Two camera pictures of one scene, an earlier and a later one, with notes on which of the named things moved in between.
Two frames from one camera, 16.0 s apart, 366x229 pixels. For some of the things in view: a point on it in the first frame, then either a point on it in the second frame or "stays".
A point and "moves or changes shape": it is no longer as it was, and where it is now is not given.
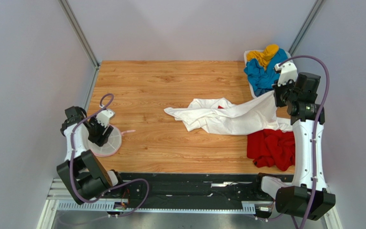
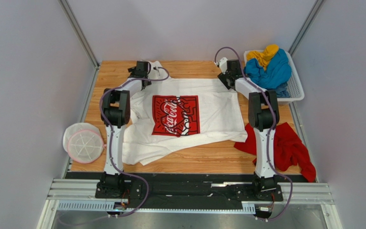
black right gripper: (282, 95) to (224, 80)
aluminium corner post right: (305, 26) stays
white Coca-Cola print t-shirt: (211, 116) moves or changes shape
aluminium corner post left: (82, 37) stays
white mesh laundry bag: (111, 147) moves or changes shape
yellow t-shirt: (264, 57) stays
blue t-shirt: (263, 78) stays
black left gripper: (100, 140) to (132, 70)
